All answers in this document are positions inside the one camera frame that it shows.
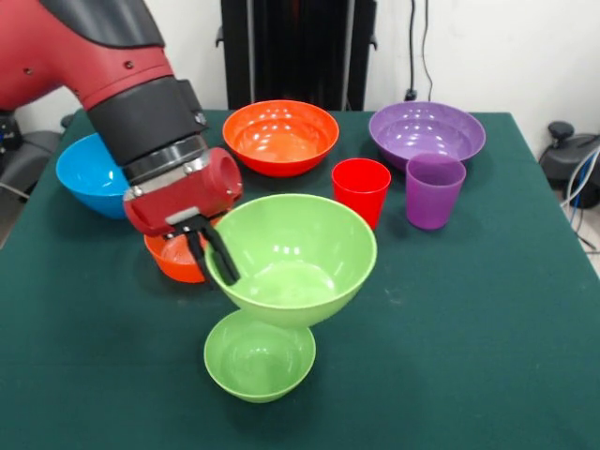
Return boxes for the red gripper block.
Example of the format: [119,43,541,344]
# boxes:
[123,147,244,287]

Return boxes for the small orange bowl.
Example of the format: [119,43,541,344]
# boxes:
[143,217,222,284]

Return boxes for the large green bowl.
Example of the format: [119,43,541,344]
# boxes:
[204,193,379,329]

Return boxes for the small green bowl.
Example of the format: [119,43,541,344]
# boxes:
[202,308,317,404]

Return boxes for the large orange bowl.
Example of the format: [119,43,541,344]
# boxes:
[221,98,340,178]

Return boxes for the blue bowl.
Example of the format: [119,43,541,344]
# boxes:
[55,132,136,220]

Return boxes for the red cup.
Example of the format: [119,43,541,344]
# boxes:
[331,157,393,231]

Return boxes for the dark green tablecloth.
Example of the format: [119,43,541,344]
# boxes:
[0,108,600,450]

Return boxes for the purple cup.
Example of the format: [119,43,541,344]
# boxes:
[405,153,468,232]

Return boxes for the black machine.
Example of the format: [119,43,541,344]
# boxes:
[0,108,23,156]

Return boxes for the large purple bowl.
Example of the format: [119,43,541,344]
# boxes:
[367,100,488,173]

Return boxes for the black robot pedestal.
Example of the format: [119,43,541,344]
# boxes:
[215,0,379,112]

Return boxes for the black wall cable with plug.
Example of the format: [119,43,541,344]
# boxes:
[403,0,419,101]

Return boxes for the thin black wall cable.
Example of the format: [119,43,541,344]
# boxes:
[421,0,435,103]

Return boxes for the blue and white cables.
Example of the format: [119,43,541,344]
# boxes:
[560,149,600,254]

